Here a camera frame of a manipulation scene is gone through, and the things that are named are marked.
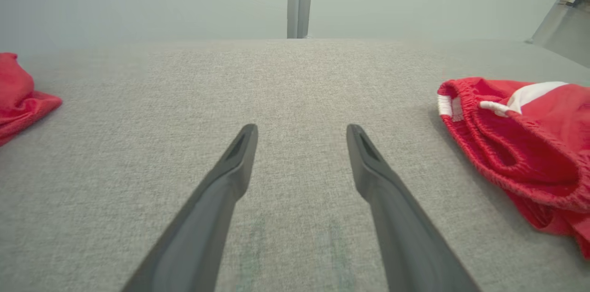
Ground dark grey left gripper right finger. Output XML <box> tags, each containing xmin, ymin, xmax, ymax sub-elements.
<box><xmin>347</xmin><ymin>124</ymin><xmax>482</xmax><ymax>292</ymax></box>

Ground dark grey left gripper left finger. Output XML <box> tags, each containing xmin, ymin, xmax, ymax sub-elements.
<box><xmin>121</xmin><ymin>124</ymin><xmax>259</xmax><ymax>292</ymax></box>

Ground red shorts with white stripe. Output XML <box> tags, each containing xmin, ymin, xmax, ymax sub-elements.
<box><xmin>437</xmin><ymin>77</ymin><xmax>590</xmax><ymax>260</ymax></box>

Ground red jersey with white sleeves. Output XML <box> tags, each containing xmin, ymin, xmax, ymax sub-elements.
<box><xmin>0</xmin><ymin>53</ymin><xmax>63</xmax><ymax>147</ymax></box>

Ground grey metal frame bar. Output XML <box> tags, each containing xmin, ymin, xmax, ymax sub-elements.
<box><xmin>525</xmin><ymin>0</ymin><xmax>590</xmax><ymax>46</ymax></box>

